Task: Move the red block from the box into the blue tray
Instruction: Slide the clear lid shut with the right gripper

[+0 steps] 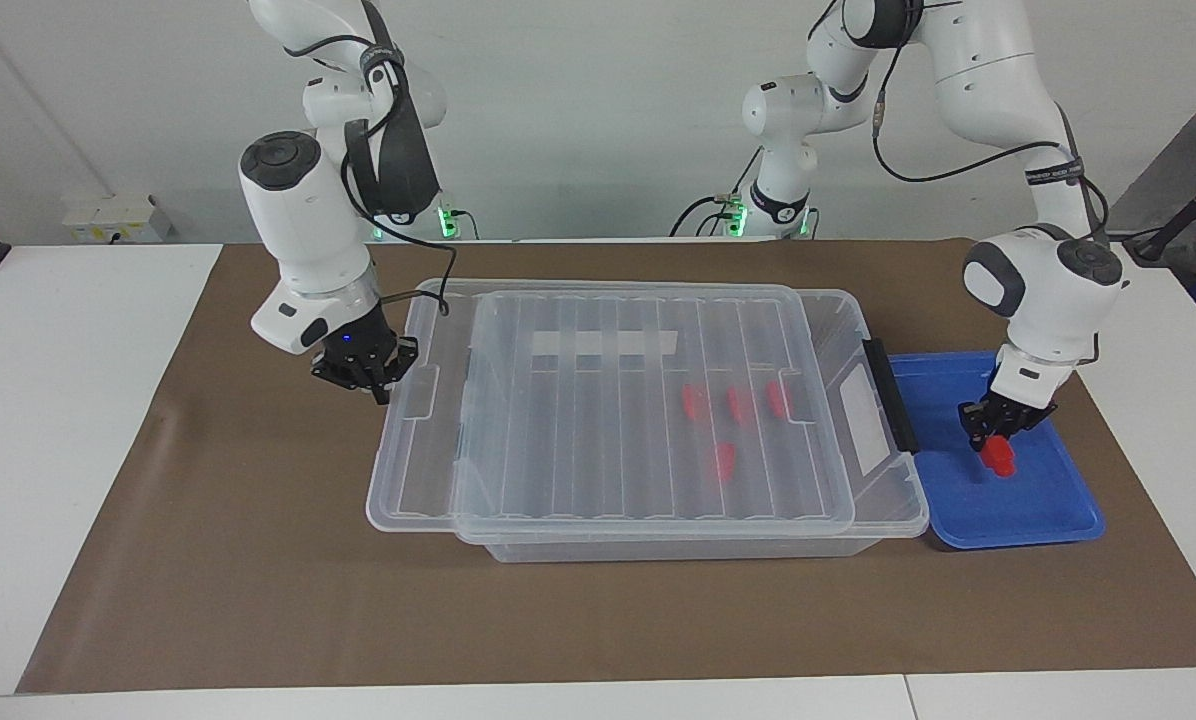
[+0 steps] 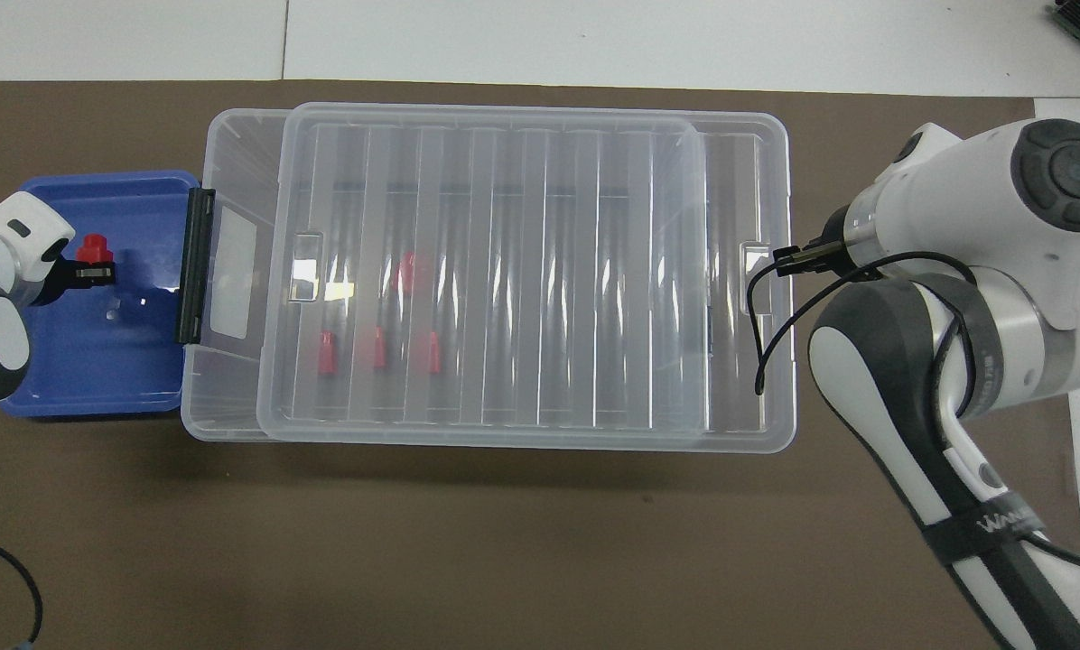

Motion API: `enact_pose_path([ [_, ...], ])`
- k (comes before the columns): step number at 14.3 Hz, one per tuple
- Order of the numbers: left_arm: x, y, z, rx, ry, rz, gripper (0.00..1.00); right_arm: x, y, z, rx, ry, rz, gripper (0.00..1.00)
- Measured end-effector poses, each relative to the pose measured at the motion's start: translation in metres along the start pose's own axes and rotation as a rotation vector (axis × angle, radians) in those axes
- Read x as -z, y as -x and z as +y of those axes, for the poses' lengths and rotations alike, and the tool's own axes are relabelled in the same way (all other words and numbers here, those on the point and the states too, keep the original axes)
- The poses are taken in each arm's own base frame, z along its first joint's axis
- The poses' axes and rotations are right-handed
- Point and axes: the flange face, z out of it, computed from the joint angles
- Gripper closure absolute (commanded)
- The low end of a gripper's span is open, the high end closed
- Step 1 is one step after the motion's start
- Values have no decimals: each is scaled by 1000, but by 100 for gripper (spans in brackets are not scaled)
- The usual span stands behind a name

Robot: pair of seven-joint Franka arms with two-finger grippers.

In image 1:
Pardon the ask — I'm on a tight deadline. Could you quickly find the black base cable bundle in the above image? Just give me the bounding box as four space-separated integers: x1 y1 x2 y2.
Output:
669 150 761 240
368 195 481 244

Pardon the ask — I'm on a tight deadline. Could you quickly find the black tripod stand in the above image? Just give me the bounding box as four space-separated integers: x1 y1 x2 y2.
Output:
1123 158 1196 267

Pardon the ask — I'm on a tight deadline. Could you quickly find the clear ribbed box lid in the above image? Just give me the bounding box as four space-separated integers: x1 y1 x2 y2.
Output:
366 277 857 547

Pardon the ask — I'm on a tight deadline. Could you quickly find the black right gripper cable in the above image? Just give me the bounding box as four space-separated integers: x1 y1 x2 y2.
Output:
283 33 460 319

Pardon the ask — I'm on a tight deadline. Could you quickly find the clear plastic storage box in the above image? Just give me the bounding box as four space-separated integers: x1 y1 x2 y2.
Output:
455 287 932 565

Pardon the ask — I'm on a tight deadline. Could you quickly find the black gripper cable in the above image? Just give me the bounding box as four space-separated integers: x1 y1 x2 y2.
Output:
283 33 460 319
870 30 1111 236

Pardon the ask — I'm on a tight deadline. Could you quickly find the blue plastic tray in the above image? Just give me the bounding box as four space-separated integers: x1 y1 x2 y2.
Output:
888 350 1108 552

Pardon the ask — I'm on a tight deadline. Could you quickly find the black box latch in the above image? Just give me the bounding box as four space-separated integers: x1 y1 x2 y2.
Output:
861 338 922 458

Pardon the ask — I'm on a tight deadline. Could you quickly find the white wall socket box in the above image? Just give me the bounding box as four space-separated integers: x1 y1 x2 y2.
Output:
63 192 175 247

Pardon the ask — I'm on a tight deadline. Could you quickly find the brown table mat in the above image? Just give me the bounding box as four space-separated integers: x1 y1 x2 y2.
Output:
15 238 1196 696

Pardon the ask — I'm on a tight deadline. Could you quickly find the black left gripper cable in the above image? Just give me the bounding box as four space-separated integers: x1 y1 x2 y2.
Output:
870 30 1111 236

